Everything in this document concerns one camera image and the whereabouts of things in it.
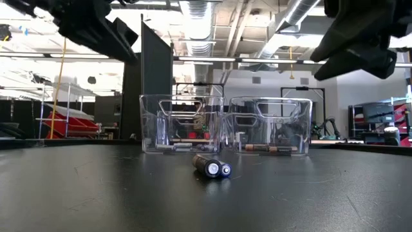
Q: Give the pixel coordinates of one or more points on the dark monitor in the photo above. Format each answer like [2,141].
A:
[378,112]

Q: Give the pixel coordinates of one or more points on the black office chair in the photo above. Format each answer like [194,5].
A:
[8,130]

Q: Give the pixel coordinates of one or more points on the grey round canister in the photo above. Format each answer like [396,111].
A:
[392,137]

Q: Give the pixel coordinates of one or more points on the black metal frame stand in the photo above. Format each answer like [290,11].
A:
[302,88]

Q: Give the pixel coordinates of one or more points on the silver ventilation duct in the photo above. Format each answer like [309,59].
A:
[198,32]
[299,13]

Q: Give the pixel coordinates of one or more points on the dark partition panel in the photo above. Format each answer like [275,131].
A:
[154,64]

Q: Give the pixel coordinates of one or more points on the silver metal shelf rack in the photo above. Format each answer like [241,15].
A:
[68,103]

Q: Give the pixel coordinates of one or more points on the red storage bins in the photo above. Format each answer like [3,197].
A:
[74,127]

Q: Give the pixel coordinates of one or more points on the black background robot arm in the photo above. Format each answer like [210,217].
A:
[330,125]

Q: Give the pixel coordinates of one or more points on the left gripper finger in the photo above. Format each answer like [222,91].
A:
[96,35]
[127,32]

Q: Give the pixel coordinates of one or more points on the small red box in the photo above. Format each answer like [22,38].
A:
[192,135]
[207,135]

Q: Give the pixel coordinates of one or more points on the long ceiling light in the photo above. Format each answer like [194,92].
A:
[206,59]
[309,62]
[80,55]
[270,60]

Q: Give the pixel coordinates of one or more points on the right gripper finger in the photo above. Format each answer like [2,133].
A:
[354,32]
[376,61]

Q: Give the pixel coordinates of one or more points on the wooden workbench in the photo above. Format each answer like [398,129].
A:
[193,140]

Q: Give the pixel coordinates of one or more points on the grey wall vent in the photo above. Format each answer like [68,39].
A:
[256,80]
[304,81]

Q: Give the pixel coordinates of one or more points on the clear plastic bin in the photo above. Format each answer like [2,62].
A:
[302,129]
[151,129]

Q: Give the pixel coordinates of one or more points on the red equipment rack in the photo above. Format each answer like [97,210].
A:
[402,112]

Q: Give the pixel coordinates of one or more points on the black battery with copper end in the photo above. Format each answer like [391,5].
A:
[283,149]
[256,147]
[206,166]

